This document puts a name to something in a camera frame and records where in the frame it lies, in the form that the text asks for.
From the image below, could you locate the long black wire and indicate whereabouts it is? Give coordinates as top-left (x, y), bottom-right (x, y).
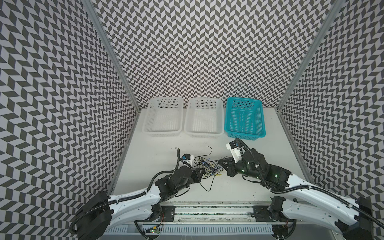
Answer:
top-left (199, 145), bottom-right (224, 169)

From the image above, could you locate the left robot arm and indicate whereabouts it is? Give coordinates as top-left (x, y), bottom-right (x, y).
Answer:
top-left (69, 151), bottom-right (206, 240)

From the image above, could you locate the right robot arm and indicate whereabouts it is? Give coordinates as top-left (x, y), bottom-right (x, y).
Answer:
top-left (219, 138), bottom-right (384, 240)

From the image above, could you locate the teal plastic basket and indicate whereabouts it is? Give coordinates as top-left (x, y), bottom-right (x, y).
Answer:
top-left (225, 97), bottom-right (266, 141)

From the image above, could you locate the middle white plastic basket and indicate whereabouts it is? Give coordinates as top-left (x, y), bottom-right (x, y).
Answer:
top-left (184, 98), bottom-right (225, 138)

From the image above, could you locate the white plastic basket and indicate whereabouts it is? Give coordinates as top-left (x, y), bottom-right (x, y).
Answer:
top-left (142, 97), bottom-right (184, 137)
top-left (184, 98), bottom-right (225, 138)

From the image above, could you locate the small circuit board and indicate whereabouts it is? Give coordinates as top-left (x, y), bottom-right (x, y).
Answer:
top-left (144, 227), bottom-right (161, 235)

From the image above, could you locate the left white plastic basket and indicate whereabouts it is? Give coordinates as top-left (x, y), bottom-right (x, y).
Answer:
top-left (142, 97), bottom-right (184, 137)

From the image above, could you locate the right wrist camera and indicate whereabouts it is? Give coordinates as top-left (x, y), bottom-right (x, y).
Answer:
top-left (226, 141), bottom-right (243, 163)

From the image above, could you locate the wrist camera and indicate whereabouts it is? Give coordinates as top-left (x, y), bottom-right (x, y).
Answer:
top-left (181, 154), bottom-right (195, 166)
top-left (226, 141), bottom-right (243, 163)

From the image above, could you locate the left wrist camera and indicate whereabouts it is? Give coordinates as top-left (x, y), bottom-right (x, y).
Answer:
top-left (181, 154), bottom-right (195, 166)

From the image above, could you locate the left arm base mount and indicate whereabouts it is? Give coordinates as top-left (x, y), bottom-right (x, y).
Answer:
top-left (148, 204), bottom-right (176, 222)

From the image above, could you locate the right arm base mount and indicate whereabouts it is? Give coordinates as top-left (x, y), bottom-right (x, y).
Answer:
top-left (251, 206), bottom-right (288, 222)

